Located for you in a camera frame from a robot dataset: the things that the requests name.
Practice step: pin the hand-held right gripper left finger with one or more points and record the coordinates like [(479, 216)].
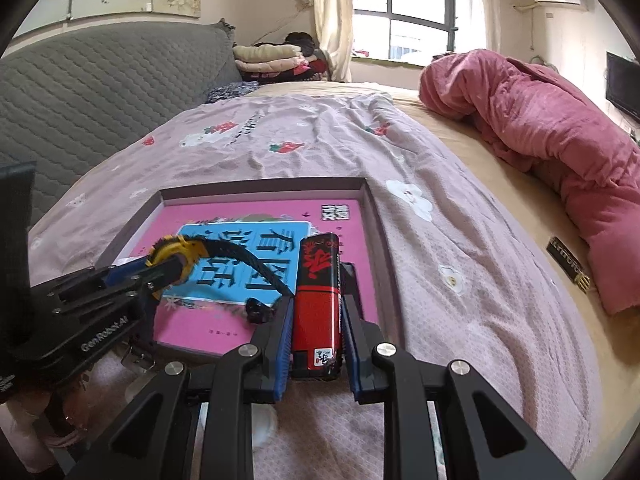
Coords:
[(285, 340)]

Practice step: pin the pink duvet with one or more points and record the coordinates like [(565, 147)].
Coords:
[(525, 120)]

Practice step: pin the black and gold fabric label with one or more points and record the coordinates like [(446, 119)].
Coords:
[(567, 260)]

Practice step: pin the black television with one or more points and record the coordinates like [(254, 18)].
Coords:
[(625, 85)]

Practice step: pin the blue floral cloth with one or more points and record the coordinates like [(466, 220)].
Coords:
[(230, 92)]

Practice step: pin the shallow dark cardboard box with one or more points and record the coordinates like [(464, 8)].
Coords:
[(380, 260)]

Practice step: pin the window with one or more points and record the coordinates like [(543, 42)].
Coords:
[(420, 5)]

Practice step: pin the yellow and black wristwatch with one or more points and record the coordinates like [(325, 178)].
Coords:
[(187, 250)]

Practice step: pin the grey quilted headboard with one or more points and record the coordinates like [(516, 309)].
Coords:
[(100, 100)]

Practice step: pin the stack of folded clothes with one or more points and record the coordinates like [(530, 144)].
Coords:
[(272, 57)]

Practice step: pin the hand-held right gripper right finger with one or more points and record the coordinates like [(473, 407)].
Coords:
[(352, 350)]

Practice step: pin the pink and blue book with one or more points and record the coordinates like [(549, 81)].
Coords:
[(225, 330)]

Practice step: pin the person's left forearm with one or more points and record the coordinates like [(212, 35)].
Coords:
[(20, 437)]

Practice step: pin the strawberry printed bedsheet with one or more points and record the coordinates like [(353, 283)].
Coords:
[(325, 135)]

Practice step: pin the cream curtain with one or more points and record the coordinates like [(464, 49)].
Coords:
[(487, 5), (330, 10)]

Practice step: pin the white earbuds case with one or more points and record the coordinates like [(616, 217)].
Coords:
[(265, 425)]

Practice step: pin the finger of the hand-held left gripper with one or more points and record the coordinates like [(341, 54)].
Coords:
[(165, 275), (125, 271)]

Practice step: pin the red and black lighter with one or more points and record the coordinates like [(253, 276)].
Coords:
[(315, 320)]

